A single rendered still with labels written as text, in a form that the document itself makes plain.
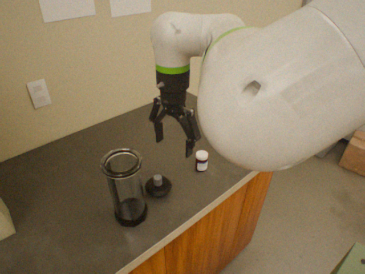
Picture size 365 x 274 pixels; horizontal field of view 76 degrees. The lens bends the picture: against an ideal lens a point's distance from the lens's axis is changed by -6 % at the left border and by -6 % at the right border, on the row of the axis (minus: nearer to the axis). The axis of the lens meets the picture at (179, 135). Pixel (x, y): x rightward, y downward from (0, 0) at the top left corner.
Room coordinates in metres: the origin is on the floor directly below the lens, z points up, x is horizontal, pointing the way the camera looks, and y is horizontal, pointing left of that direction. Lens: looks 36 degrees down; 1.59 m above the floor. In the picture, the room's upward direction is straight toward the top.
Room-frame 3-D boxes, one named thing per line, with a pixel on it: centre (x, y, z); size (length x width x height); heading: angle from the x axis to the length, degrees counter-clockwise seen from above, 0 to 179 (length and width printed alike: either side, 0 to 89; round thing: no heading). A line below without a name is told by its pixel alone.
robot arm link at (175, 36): (0.63, 0.01, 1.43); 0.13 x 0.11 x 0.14; 85
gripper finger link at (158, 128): (0.68, 0.07, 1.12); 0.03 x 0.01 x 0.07; 142
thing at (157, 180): (0.58, 0.07, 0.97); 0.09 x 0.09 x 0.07
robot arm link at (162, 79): (0.63, 0.02, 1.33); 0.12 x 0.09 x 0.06; 142
